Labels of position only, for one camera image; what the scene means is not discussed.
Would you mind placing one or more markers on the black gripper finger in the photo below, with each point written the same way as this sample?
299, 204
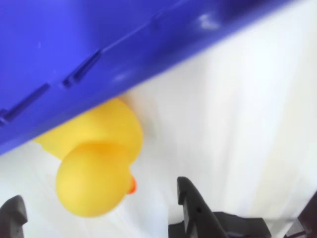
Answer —
198, 223
12, 218

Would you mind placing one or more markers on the yellow rubber duck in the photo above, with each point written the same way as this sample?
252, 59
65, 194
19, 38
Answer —
94, 173

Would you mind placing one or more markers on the blue plastic box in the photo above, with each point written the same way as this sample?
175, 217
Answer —
74, 37

